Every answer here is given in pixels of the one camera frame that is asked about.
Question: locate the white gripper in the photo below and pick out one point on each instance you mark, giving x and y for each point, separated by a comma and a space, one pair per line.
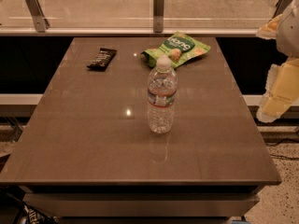
290, 34

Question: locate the clear plastic water bottle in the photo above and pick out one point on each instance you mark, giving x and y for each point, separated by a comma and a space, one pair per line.
162, 88

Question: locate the green snack bag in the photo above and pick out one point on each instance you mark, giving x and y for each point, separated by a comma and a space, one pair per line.
179, 48

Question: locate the black snack bar wrapper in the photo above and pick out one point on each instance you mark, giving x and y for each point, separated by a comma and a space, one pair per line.
102, 59

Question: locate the glass railing panel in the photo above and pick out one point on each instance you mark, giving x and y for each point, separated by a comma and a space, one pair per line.
183, 14

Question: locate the grey table base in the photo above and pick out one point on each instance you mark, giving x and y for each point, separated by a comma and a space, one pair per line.
142, 204

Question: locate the right metal railing bracket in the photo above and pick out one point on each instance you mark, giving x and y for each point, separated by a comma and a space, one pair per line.
281, 5

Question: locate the metal railing bracket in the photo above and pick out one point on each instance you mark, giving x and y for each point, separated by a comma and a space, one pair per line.
158, 16
281, 5
40, 21

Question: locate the middle metal railing bracket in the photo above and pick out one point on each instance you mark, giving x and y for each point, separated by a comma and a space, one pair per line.
158, 16

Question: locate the left metal railing bracket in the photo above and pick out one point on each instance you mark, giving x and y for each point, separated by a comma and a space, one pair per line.
40, 21

